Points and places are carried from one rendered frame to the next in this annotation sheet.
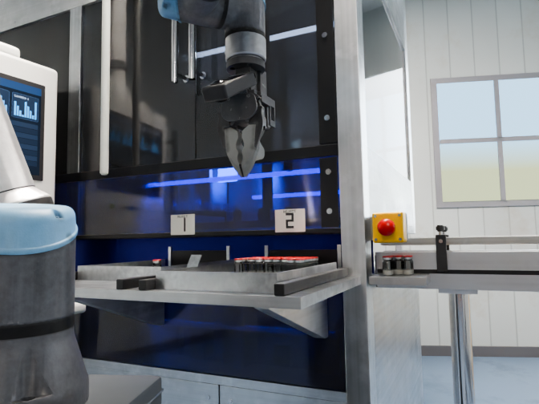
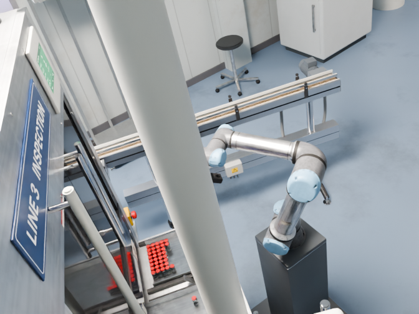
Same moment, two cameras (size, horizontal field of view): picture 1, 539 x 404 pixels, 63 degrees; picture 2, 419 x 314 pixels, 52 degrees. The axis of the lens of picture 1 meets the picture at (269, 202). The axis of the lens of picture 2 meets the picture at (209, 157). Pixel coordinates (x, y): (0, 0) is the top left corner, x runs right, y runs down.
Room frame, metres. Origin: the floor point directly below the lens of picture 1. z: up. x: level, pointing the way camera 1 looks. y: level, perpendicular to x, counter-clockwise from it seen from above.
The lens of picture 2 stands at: (1.45, 1.28, 2.51)
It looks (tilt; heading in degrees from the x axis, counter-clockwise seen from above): 39 degrees down; 239
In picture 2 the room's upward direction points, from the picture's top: 15 degrees counter-clockwise
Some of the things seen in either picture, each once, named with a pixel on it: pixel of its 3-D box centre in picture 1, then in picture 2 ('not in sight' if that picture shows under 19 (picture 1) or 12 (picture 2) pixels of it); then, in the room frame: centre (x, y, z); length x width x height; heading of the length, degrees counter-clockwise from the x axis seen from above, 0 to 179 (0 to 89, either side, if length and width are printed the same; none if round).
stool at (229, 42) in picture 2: not in sight; (231, 63); (-1.12, -2.03, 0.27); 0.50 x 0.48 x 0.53; 73
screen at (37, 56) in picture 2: not in sight; (44, 69); (1.15, -0.04, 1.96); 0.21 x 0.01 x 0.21; 65
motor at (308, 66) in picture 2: not in sight; (312, 70); (-0.64, -0.50, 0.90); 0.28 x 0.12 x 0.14; 65
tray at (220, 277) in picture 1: (255, 274); (183, 252); (0.96, 0.03, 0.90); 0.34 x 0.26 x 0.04; 154
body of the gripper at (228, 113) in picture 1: (248, 96); not in sight; (0.79, 0.04, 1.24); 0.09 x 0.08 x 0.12; 155
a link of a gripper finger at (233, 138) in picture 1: (240, 154); not in sight; (0.80, 0.05, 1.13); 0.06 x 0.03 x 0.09; 155
